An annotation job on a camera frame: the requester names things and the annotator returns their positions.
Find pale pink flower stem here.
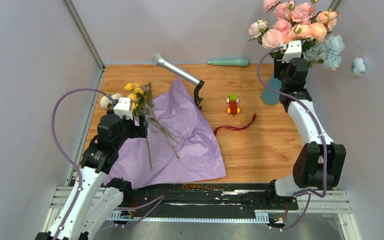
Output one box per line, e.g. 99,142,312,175
248,19,285,50

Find purple pink wrapping paper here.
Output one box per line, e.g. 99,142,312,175
104,78,227,188

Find peach orange flower stem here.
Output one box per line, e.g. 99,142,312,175
309,9,338,43

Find dark red printed ribbon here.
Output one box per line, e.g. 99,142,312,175
213,113,257,136

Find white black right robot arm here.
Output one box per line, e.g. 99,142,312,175
265,58,347,209

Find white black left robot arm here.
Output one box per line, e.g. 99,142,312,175
35,110,148,240

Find teal cylindrical vase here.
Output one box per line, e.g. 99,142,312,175
260,73,282,106

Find light blue artificial flowers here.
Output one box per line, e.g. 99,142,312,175
303,34,367,77

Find mint green toy microphone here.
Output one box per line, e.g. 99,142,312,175
206,58,249,67

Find toy brick car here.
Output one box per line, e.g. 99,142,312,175
226,94,241,115

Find black microphone tripod stand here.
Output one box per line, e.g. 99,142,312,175
193,80,205,111

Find silver microphone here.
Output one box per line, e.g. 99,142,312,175
151,53,205,87

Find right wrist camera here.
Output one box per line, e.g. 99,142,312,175
280,40,302,63

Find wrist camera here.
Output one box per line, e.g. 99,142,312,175
113,97,134,120
280,40,302,63

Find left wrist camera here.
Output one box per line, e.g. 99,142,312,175
113,97,134,120

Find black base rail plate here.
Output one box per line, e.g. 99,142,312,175
92,182,299,222

